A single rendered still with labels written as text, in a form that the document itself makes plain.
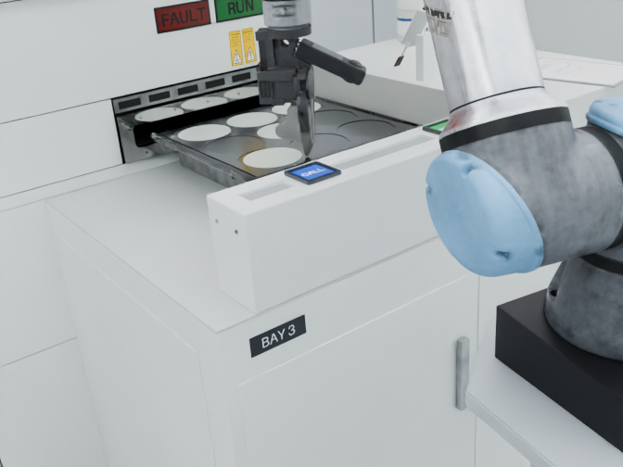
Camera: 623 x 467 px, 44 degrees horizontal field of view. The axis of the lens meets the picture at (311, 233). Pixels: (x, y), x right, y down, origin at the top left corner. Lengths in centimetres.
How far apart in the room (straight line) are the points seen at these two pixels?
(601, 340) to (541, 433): 11
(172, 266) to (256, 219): 24
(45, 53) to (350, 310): 72
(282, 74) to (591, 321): 65
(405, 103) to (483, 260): 85
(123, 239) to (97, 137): 31
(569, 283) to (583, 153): 17
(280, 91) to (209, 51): 38
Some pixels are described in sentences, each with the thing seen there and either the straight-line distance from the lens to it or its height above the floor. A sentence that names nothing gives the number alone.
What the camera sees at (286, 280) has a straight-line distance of 100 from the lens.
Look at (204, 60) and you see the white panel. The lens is 159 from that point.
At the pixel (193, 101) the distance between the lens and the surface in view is 157.
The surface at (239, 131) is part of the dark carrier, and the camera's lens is 147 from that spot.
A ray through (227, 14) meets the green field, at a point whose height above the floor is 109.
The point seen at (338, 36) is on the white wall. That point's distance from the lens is 370.
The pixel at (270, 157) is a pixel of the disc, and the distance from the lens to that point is 130.
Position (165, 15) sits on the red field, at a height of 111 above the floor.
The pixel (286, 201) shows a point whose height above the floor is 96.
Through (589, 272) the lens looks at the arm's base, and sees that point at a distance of 79.
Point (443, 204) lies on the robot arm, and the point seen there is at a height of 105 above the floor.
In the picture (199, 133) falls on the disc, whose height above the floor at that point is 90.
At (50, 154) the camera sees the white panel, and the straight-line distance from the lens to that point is 149.
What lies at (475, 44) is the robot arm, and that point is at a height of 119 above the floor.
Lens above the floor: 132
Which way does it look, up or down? 25 degrees down
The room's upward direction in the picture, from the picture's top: 4 degrees counter-clockwise
